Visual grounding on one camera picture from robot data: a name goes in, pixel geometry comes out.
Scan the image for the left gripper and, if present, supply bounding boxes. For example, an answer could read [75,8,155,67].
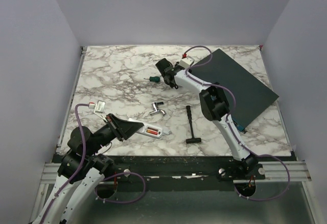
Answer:
[86,113,144,156]

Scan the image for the red battery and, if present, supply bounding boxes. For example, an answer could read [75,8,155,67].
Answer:
[146,130,159,135]

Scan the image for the white remote control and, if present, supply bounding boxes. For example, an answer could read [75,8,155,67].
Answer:
[128,118,172,139]

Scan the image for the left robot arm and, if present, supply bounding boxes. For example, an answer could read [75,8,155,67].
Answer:
[33,114,145,223]

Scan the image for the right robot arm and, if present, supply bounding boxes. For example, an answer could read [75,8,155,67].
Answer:
[155,58,258,179]

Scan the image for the green stubby screwdriver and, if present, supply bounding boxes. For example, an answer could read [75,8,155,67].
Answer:
[144,76,160,83]

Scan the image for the chrome faucet tap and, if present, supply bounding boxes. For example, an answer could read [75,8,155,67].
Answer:
[149,102,167,116]

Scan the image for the black hammer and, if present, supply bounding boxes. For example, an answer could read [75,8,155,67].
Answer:
[186,106,202,144]

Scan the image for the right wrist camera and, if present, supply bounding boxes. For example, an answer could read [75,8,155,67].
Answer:
[178,54,195,69]

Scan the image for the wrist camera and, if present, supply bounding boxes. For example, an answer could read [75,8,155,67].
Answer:
[88,100,106,120]
[178,54,195,69]

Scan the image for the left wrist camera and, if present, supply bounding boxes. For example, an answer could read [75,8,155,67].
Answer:
[88,100,106,120]

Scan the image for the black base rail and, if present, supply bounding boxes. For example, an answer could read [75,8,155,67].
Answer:
[90,155,266,193]

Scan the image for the dark network switch box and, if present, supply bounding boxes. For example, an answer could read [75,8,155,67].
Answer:
[190,49,278,133]

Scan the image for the aluminium frame rail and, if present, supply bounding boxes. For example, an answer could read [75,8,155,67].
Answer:
[39,160,312,184]

